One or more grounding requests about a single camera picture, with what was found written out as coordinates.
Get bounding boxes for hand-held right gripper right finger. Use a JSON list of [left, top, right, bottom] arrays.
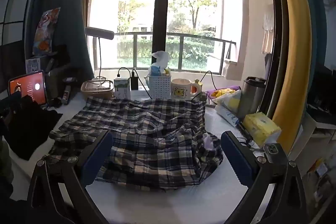
[[220, 130, 309, 224]]

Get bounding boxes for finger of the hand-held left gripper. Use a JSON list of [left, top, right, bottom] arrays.
[[0, 93, 22, 109]]

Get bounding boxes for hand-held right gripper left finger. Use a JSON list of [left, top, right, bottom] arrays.
[[26, 130, 114, 224]]

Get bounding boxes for plaid pants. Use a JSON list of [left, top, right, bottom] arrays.
[[49, 97, 223, 191]]

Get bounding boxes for tablet with orange screen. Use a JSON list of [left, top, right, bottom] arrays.
[[8, 71, 48, 106]]

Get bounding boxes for black cloth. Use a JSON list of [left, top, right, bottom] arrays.
[[5, 95, 63, 161]]

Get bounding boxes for phone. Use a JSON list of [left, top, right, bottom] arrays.
[[263, 143, 286, 161]]

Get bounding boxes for yellow tissue pack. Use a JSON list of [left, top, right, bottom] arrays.
[[243, 112, 282, 147]]

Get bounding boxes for small white box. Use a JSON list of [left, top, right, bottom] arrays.
[[25, 57, 41, 74]]

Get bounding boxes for white and blue packet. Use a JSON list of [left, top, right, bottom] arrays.
[[215, 103, 244, 127]]

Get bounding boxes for yellow and white plastic bag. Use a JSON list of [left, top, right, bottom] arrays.
[[214, 90, 242, 115]]

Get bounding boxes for steel thermos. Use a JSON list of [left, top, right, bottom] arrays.
[[240, 77, 267, 119]]

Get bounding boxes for brown lunch box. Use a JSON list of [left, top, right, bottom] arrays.
[[80, 80, 115, 99]]

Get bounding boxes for milk carton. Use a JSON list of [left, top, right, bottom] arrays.
[[114, 77, 131, 100]]

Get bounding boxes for colourful snack bag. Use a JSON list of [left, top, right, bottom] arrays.
[[32, 7, 61, 57]]

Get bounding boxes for cartoon bear mug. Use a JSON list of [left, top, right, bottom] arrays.
[[171, 79, 199, 101]]

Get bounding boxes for white tote bag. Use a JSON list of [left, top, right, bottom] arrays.
[[222, 42, 238, 80]]

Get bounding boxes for white plastic basket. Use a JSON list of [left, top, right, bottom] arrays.
[[148, 73, 172, 100]]

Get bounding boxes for teal curtain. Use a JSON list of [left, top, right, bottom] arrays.
[[26, 0, 95, 79]]

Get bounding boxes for desk lamp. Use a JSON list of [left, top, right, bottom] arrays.
[[85, 27, 115, 83]]

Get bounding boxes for balcony railing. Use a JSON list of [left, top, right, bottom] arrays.
[[114, 31, 237, 74]]

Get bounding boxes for hanging clothes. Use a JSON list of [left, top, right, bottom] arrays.
[[261, 4, 275, 54]]

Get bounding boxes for yellow curtain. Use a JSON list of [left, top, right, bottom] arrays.
[[270, 0, 312, 153]]

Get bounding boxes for black charging cable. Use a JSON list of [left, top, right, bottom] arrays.
[[117, 67, 132, 79], [131, 69, 153, 100], [191, 71, 219, 102]]

